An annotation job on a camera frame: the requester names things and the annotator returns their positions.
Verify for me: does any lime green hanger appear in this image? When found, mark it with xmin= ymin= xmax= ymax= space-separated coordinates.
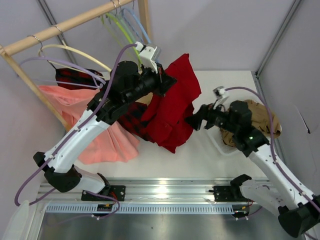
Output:
xmin=99 ymin=12 xmax=143 ymax=66

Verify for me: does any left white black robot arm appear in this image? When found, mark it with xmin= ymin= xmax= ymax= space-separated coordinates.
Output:
xmin=33 ymin=61 xmax=177 ymax=194

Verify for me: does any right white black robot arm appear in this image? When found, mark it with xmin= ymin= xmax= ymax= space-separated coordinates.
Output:
xmin=185 ymin=100 xmax=320 ymax=238

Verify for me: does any red black plaid skirt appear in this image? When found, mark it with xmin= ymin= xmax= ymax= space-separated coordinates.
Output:
xmin=55 ymin=68 xmax=153 ymax=142

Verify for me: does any lilac hanger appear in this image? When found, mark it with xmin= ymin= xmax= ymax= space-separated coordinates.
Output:
xmin=19 ymin=56 xmax=107 ymax=89

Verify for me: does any mint green hanger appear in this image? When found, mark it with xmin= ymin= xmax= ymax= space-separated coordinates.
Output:
xmin=116 ymin=10 xmax=144 ymax=43

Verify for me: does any pink pleated skirt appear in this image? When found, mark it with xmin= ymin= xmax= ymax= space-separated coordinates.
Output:
xmin=38 ymin=85 xmax=140 ymax=165

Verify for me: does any light blue hanger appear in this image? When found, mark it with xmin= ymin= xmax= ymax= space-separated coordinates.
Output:
xmin=120 ymin=3 xmax=152 ymax=44

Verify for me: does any cream yellow hanger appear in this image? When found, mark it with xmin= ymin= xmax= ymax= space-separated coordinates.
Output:
xmin=38 ymin=44 xmax=112 ymax=73

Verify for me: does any white plastic basket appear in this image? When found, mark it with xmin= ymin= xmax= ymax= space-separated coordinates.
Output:
xmin=205 ymin=124 xmax=285 ymax=158

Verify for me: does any tan garment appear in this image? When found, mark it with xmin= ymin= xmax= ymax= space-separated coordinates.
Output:
xmin=220 ymin=99 xmax=282 ymax=148

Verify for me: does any wooden clothes rack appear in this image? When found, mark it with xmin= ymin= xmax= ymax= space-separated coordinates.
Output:
xmin=0 ymin=0 xmax=149 ymax=132

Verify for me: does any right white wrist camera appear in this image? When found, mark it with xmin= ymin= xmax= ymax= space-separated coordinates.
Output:
xmin=213 ymin=86 xmax=230 ymax=106

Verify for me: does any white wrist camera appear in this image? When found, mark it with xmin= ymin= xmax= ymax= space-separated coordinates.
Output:
xmin=135 ymin=41 xmax=161 ymax=74
xmin=213 ymin=86 xmax=230 ymax=106

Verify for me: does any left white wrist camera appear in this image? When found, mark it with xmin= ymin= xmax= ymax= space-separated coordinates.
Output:
xmin=135 ymin=41 xmax=161 ymax=74

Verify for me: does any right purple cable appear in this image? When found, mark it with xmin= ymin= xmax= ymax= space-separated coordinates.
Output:
xmin=224 ymin=86 xmax=320 ymax=240

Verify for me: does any purple cable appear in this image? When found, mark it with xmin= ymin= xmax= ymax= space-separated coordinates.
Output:
xmin=224 ymin=86 xmax=320 ymax=240
xmin=14 ymin=43 xmax=140 ymax=206

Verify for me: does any white slotted cable duct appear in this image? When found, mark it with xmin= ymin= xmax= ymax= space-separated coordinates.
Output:
xmin=45 ymin=203 xmax=248 ymax=215

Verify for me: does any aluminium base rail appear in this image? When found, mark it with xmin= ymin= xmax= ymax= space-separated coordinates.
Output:
xmin=40 ymin=177 xmax=233 ymax=204

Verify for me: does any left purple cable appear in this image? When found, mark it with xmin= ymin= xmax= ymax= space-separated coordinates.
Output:
xmin=14 ymin=43 xmax=140 ymax=206

